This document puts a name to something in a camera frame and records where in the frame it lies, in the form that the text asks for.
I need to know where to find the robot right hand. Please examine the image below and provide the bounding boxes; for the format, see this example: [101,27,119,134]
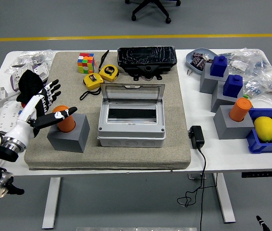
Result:
[256,215,271,231]

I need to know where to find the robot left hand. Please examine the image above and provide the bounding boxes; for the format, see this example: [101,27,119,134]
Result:
[5,79,78,148]

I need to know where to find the orange cylinder battery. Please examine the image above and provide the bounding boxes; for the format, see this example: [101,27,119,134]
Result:
[52,105,76,133]
[229,97,253,122]

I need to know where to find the grey block round hole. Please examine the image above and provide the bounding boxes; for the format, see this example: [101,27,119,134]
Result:
[46,113,91,154]
[213,105,256,140]

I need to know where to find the grey box clear lid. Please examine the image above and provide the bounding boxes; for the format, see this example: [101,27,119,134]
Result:
[96,83,167,148]

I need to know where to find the white power strip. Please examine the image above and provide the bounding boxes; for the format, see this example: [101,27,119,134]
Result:
[0,100,26,135]

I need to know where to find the black cloth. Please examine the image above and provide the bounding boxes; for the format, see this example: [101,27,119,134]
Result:
[16,69,48,104]

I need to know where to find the white socket purple base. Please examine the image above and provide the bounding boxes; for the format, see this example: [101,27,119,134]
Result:
[10,68,28,92]

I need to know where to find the white table leg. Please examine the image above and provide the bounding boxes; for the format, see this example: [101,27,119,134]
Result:
[41,177,62,230]
[212,172,236,224]

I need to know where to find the black table control panel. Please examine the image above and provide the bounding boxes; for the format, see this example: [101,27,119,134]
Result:
[241,170,272,179]

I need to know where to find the plastic bag small parts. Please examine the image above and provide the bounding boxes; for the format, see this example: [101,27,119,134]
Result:
[10,49,56,74]

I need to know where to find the blue storage bin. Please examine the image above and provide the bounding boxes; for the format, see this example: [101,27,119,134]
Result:
[246,107,272,154]

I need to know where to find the large colourful puzzle cube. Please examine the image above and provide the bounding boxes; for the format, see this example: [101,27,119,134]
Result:
[77,52,97,75]

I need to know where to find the yellow lemon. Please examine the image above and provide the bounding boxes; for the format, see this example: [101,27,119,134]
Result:
[253,116,272,142]

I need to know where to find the yellow tape measure 5m print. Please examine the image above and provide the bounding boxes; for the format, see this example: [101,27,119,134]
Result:
[99,64,120,83]

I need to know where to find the black tweezers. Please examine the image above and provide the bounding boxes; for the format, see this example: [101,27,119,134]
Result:
[99,50,110,70]

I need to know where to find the black power adapter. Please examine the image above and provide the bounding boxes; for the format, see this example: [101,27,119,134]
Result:
[188,125,206,149]

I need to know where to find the grey-brown mat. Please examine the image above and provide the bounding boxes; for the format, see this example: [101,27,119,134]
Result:
[24,51,192,171]

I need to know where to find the black wrapped tray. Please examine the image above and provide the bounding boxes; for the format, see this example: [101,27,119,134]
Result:
[117,45,178,81]

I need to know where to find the plastic bag blue parts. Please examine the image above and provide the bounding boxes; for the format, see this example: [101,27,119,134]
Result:
[240,48,272,77]
[243,77,271,100]

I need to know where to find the blue plastic block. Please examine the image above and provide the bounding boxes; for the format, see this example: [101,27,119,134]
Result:
[223,74,244,99]
[209,55,228,78]

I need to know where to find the plastic bag white parts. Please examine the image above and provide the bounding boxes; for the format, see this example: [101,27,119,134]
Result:
[227,51,256,74]

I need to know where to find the black office chair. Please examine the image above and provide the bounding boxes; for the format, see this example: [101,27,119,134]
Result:
[125,0,181,24]

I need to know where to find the blue-grey oval plate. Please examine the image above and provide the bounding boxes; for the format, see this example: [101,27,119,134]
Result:
[185,48,220,75]

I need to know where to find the white wall socket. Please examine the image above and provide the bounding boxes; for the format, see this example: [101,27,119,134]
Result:
[33,62,50,81]

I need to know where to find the yellow tape measure black strap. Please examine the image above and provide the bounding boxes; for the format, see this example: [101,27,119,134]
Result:
[79,73,105,101]

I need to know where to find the metal hook bracket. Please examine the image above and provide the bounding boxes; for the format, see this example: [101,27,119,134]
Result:
[188,173,207,180]

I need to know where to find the black adapter cord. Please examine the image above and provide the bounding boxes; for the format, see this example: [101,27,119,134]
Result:
[176,147,217,231]

